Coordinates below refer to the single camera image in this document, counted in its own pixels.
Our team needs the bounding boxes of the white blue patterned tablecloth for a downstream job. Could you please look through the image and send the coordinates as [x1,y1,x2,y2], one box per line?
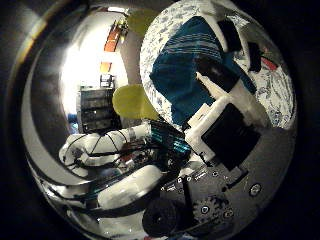
[139,0,298,131]

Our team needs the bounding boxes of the black shelf rack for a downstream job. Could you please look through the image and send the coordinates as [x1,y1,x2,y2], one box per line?
[77,85,123,134]

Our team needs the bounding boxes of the black cable bundle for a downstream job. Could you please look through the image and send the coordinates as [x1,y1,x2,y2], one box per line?
[64,130,156,169]

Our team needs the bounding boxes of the blue striped cloth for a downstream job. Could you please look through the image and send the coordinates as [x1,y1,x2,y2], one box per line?
[149,15,258,126]

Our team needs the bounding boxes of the yellow-green round object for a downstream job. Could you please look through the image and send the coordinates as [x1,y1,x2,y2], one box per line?
[112,84,161,122]

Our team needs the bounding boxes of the blue container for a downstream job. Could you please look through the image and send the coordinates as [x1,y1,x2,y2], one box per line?
[67,113,80,125]

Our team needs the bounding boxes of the black electronics board teal wires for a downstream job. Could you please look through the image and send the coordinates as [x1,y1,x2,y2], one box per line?
[149,119,193,165]

